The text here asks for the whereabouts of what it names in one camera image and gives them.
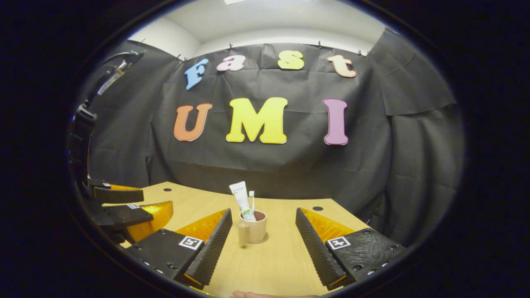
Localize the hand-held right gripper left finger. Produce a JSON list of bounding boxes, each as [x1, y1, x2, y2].
[[123, 208, 233, 290]]

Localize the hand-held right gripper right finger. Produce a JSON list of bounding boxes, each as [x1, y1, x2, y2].
[[295, 207, 408, 291]]

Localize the beige cup with brown inside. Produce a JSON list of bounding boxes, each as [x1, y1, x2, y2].
[[238, 210, 267, 248]]

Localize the white toothpaste tube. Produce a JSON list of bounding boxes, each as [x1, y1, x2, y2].
[[229, 181, 256, 222]]

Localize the wooden desktop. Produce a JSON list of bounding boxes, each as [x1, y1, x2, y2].
[[101, 181, 371, 298]]

